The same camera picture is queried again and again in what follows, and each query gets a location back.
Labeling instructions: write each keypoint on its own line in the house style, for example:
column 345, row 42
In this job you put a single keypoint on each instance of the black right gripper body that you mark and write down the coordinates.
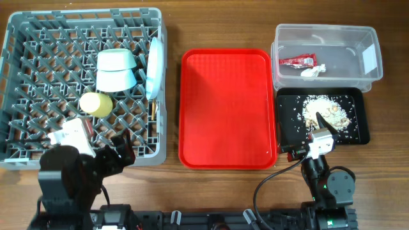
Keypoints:
column 297, row 153

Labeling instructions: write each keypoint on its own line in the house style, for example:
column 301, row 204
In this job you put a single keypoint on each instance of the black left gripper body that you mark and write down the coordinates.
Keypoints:
column 106, row 161

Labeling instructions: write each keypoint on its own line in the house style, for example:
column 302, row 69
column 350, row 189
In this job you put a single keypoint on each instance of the rice food waste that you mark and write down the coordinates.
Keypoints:
column 337, row 110

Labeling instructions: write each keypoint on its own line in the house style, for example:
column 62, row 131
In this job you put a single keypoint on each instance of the yellow cup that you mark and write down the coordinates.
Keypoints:
column 96, row 104

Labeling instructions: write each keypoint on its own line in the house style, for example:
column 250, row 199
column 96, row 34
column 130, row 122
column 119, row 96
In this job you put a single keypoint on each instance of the wooden chopstick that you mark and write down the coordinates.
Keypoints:
column 153, row 109

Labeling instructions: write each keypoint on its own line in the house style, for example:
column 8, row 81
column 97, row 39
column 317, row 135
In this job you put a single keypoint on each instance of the white paper napkin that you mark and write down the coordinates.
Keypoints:
column 313, row 72

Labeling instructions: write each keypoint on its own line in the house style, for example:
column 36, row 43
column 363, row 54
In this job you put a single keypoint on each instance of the small light blue saucer bowl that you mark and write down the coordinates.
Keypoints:
column 115, row 81

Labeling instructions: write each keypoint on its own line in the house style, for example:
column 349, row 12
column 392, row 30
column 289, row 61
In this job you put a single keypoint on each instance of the red snack wrapper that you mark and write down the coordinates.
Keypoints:
column 301, row 61

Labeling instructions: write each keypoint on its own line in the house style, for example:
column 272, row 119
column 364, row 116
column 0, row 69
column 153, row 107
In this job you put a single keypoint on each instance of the large light blue plate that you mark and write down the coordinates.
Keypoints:
column 155, row 68

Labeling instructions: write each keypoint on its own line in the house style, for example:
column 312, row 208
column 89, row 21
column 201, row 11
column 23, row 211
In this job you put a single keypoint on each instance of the light green rice bowl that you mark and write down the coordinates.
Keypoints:
column 115, row 60

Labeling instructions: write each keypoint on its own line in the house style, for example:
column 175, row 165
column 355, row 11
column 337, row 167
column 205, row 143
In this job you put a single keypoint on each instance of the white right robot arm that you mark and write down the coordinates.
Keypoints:
column 332, row 188

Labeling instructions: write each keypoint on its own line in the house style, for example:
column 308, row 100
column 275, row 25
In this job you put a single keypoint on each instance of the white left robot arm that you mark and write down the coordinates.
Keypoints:
column 70, row 181

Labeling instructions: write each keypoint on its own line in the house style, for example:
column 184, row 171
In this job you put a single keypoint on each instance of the black waste tray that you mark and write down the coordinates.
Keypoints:
column 289, row 106

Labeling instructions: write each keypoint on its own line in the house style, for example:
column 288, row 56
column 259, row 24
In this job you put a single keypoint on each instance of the clear plastic waste bin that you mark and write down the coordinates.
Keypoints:
column 351, row 55

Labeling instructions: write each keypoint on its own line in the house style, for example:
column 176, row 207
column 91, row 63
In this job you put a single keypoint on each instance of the grey dishwasher rack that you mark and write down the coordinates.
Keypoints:
column 48, row 61

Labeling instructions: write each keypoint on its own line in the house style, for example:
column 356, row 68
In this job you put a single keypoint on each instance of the red plastic tray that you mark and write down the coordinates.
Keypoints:
column 227, row 117

